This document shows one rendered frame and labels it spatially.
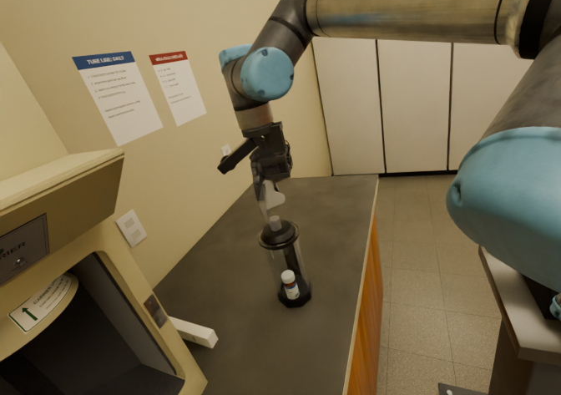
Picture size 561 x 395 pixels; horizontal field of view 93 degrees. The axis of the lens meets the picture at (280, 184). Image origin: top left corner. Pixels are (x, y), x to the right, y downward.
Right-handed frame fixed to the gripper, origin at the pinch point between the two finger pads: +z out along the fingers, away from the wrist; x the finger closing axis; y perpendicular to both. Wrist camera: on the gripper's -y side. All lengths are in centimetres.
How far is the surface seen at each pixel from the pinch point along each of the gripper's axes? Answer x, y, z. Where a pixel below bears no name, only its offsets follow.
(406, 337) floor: 48, 40, 124
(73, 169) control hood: -32.5, -9.6, -26.5
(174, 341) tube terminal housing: -25.1, -19.5, 13.1
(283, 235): -3.3, 2.0, 6.6
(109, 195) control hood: -26.9, -13.1, -20.7
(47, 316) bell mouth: -35.4, -23.7, -8.4
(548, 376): -13, 57, 48
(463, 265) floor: 99, 91, 124
